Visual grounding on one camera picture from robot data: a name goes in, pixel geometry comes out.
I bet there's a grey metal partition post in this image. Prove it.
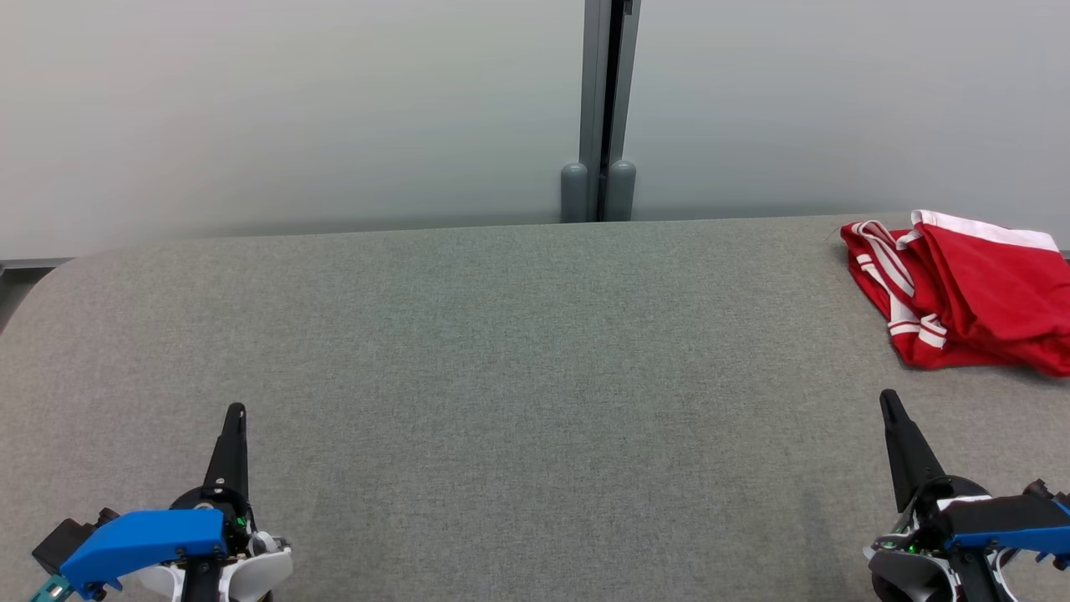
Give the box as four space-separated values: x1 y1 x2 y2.
579 0 643 222

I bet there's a grey cylindrical post foot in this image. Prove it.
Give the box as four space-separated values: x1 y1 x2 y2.
606 160 639 222
560 162 591 224

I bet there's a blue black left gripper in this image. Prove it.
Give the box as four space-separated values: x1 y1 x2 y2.
59 402 255 602

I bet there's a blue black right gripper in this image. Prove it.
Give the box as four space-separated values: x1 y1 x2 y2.
879 388 1070 602

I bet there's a red shirt with white sleeves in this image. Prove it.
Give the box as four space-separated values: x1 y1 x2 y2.
840 219 1037 371

